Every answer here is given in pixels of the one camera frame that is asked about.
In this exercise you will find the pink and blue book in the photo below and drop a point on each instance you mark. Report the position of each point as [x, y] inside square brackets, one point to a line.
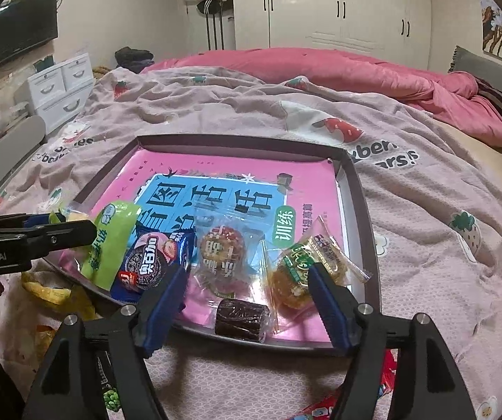
[312, 179]

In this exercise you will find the grey padded headboard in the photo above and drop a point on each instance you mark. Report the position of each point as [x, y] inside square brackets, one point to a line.
[487, 68]

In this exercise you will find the white wardrobe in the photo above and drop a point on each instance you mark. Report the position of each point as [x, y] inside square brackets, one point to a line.
[334, 8]

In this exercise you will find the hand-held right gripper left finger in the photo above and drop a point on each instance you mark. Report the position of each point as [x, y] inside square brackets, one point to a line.
[165, 306]

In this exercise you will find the coat stand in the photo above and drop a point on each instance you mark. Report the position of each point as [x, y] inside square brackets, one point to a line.
[215, 33]

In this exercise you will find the black television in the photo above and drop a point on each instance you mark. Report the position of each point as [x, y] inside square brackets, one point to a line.
[14, 35]

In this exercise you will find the pink quilt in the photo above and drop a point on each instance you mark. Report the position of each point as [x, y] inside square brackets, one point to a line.
[364, 70]

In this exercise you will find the blue cookie packet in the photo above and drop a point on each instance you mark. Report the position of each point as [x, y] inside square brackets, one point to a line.
[150, 267]

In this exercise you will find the small brown cake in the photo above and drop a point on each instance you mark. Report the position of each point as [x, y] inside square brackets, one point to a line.
[75, 216]

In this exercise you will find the yellow snack packet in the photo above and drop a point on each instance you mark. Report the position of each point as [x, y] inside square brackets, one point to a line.
[53, 295]

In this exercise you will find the brown cake packet green label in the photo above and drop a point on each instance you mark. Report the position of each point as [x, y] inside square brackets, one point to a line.
[294, 271]

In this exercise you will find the light green snack packet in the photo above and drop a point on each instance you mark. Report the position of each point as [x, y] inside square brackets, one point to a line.
[106, 245]

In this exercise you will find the clear packet round red snack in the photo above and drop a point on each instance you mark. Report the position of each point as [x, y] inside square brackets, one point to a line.
[220, 249]

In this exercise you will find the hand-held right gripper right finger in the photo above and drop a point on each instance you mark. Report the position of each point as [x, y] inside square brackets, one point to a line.
[327, 306]

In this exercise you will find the black striped bag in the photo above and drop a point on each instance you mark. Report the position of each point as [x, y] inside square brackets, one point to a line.
[211, 6]

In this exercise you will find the pile of dark clothes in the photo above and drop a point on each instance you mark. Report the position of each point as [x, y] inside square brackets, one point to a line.
[135, 57]

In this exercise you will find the white drawer cabinet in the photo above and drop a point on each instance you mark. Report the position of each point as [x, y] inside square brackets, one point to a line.
[58, 92]

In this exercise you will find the dark chocolate roll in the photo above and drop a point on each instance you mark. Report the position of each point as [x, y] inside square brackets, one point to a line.
[237, 317]

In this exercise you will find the dark packet with grapes print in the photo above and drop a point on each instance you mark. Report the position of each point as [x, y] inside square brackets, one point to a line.
[108, 396]

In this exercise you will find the red sausage packet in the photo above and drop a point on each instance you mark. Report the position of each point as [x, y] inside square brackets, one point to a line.
[386, 376]

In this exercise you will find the beige bed sheet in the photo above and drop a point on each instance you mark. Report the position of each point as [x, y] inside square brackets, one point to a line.
[474, 144]

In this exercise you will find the shallow grey cardboard box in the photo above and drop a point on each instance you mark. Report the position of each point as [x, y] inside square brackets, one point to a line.
[367, 236]

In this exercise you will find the green box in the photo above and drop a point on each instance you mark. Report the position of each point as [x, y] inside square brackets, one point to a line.
[43, 64]

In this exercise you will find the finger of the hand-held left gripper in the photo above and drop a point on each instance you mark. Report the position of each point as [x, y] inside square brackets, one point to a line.
[67, 234]
[18, 222]

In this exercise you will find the dark striped pillow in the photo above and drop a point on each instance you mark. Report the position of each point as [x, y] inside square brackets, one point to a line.
[498, 98]

